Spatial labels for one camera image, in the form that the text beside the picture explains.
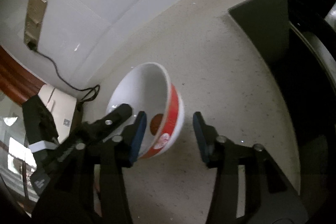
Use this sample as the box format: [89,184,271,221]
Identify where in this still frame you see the red and white bowl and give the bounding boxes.
[105,63,185,159]

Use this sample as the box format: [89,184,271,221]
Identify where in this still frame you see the white floral plate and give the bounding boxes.
[104,103,136,136]

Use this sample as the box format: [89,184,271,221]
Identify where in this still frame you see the white rice cooker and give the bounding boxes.
[38,85,77,143]

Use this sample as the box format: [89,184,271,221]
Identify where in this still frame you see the wooden framed glass door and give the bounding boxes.
[1,48,45,214]

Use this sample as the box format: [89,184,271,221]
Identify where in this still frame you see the dark sink basin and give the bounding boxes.
[229,0,335,217]

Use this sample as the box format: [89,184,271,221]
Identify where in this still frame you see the black power cable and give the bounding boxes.
[27,41,100,109]

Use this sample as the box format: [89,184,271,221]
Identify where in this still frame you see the beige wall socket strip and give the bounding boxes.
[24,0,47,51]

